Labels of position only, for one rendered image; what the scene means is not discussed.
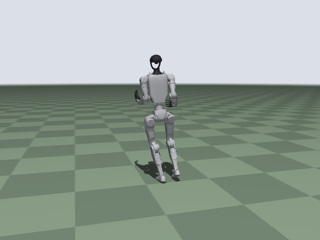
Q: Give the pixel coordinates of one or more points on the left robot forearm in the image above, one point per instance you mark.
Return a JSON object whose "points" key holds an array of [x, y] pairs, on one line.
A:
{"points": [[141, 101]]}

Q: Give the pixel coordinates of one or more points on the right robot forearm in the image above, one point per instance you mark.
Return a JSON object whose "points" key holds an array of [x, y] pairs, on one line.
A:
{"points": [[174, 101]]}

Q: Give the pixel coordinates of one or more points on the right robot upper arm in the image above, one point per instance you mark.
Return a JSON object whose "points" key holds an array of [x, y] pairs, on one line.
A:
{"points": [[172, 86]]}

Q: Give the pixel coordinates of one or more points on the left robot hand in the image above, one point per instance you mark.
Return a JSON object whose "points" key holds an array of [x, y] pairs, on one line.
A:
{"points": [[136, 95]]}

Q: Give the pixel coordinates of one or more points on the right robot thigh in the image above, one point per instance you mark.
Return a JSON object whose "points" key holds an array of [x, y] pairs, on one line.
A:
{"points": [[169, 129]]}

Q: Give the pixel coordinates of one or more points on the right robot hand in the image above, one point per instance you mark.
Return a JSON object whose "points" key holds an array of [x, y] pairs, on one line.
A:
{"points": [[170, 105]]}

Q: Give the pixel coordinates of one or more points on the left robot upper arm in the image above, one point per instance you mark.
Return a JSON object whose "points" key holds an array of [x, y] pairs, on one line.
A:
{"points": [[143, 80]]}

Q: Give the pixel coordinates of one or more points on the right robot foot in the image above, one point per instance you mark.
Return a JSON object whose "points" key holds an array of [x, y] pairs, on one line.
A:
{"points": [[176, 173]]}

